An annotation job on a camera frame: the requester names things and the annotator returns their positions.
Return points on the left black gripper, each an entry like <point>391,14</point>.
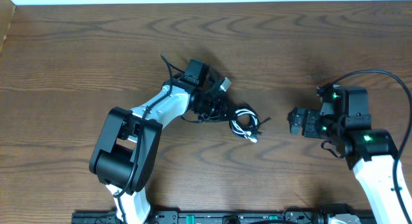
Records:
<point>217,107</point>

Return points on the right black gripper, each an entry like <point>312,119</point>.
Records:
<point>311,116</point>

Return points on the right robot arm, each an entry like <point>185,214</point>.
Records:
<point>344,121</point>

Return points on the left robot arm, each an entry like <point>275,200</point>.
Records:
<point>125,152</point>

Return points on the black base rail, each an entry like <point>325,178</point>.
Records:
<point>340,213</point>

